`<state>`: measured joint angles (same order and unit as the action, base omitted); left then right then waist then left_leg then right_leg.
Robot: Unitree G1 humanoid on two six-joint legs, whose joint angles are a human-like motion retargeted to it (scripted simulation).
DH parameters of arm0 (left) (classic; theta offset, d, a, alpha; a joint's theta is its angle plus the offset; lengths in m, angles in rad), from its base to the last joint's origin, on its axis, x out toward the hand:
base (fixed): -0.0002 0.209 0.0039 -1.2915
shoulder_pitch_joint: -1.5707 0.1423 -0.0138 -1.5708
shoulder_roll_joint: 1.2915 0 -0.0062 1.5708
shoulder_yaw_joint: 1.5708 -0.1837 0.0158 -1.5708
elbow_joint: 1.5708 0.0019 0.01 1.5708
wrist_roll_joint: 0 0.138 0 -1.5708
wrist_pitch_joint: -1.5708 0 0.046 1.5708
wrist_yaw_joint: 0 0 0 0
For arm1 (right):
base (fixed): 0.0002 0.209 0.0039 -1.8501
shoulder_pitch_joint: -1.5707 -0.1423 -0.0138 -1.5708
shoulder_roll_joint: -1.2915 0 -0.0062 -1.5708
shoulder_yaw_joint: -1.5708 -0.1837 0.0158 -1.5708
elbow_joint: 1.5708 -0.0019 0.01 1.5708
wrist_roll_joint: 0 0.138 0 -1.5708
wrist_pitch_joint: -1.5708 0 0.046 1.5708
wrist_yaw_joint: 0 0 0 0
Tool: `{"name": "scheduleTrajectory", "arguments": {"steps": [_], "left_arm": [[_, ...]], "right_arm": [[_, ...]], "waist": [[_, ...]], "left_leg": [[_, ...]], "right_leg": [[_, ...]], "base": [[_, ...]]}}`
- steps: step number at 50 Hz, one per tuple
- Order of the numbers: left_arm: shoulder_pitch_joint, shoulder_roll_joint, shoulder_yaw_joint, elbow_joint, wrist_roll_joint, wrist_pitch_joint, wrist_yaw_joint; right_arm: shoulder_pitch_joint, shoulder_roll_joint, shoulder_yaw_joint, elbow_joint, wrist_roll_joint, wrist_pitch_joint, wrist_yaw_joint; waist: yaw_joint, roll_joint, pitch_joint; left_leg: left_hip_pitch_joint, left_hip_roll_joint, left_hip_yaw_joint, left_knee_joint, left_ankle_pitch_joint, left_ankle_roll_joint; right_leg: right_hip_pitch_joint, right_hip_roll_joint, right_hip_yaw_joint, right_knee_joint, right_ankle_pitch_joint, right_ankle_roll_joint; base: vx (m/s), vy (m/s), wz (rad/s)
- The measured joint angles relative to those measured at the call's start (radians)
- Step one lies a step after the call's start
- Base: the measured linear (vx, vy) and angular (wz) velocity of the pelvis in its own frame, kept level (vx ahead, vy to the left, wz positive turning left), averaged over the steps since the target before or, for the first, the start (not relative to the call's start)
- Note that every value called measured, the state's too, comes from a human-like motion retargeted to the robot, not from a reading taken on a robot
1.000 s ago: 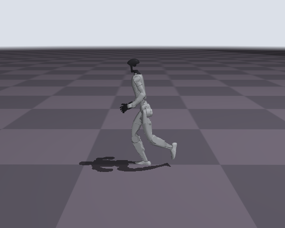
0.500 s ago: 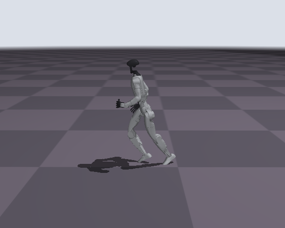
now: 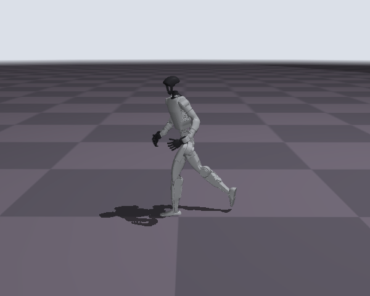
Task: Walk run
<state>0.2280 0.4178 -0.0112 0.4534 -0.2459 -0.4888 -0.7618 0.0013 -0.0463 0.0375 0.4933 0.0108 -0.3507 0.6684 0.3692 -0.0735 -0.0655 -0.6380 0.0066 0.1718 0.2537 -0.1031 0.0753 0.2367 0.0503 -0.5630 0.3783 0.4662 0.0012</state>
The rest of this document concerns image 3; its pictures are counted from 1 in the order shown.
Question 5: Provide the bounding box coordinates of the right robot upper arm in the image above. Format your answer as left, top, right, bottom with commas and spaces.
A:
165, 98, 173, 124

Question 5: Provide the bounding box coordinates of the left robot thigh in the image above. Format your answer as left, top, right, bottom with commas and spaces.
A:
171, 142, 194, 184

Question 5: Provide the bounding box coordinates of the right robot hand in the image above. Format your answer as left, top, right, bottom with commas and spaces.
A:
152, 131, 161, 147

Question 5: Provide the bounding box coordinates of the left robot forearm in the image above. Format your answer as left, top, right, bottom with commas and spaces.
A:
182, 119, 200, 144

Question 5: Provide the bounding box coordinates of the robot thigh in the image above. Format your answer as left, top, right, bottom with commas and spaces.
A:
185, 151, 210, 177
171, 142, 194, 184

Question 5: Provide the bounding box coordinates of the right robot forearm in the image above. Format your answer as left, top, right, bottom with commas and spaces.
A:
160, 120, 173, 137

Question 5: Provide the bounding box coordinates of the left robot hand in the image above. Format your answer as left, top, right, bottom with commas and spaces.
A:
167, 136, 186, 150

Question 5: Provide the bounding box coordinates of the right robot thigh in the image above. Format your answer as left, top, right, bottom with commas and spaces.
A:
185, 151, 210, 177

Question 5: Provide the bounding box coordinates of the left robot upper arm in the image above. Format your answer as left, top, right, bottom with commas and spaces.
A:
178, 99, 200, 125

